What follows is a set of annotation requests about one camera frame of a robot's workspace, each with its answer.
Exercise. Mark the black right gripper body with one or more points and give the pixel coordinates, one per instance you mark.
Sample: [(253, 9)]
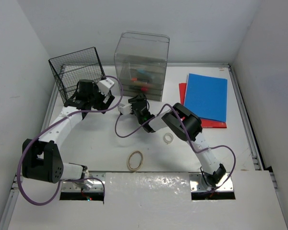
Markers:
[(132, 101)]

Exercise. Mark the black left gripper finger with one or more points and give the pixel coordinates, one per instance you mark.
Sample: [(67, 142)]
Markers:
[(109, 98), (101, 106)]

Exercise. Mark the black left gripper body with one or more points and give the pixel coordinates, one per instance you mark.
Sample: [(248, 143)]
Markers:
[(96, 98)]

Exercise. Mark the pink black highlighter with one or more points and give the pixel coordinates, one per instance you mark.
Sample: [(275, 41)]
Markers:
[(138, 89)]

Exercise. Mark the orange black highlighter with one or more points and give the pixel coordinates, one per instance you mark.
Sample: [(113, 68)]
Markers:
[(146, 80)]

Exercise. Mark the blue glue stick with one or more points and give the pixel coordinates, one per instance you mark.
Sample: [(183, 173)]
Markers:
[(141, 71)]

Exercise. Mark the beige masking tape roll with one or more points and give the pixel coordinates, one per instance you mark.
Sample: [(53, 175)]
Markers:
[(135, 161)]

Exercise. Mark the clear plastic drawer organizer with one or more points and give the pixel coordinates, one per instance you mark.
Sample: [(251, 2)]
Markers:
[(139, 50)]

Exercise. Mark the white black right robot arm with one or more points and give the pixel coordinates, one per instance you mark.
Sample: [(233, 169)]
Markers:
[(187, 127)]

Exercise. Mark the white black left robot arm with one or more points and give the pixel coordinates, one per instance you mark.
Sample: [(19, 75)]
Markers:
[(42, 160)]

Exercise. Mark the clear tape roll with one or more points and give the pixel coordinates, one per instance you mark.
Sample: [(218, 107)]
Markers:
[(168, 138)]

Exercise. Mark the blue folder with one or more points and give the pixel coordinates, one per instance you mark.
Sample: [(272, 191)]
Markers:
[(207, 97)]

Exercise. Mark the red folder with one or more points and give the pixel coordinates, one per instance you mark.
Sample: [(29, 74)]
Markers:
[(206, 123)]

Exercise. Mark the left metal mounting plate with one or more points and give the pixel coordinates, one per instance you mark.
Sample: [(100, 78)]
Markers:
[(93, 184)]

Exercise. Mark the metal mounting plate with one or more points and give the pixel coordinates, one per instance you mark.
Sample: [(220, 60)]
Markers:
[(198, 184), (93, 184)]

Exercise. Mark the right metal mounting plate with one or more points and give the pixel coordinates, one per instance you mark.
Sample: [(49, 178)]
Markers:
[(198, 184)]

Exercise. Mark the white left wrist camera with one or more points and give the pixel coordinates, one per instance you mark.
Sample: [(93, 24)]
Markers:
[(105, 86)]

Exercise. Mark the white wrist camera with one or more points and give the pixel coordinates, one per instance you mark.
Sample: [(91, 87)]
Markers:
[(125, 109), (105, 86)]

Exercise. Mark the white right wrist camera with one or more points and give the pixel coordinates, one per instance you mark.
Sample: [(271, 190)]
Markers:
[(125, 109)]

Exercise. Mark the black wire mesh shelf rack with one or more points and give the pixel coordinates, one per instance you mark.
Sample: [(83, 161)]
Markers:
[(68, 69)]

